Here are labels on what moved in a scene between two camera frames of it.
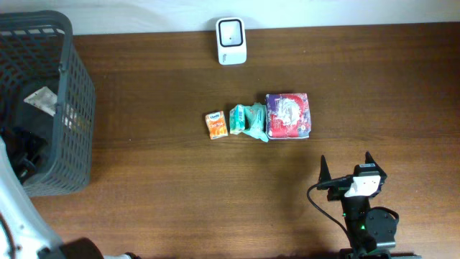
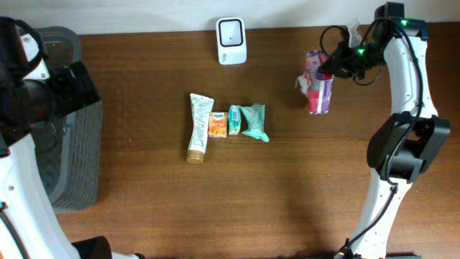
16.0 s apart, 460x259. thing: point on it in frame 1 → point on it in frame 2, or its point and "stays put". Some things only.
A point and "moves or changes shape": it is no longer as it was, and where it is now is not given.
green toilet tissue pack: [255, 121] stays put
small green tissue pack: [237, 119] moves or changes shape
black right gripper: [336, 191] → [339, 62]
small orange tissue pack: [217, 125] stays put
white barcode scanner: [231, 40] stays put
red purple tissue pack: [288, 116] → [317, 85]
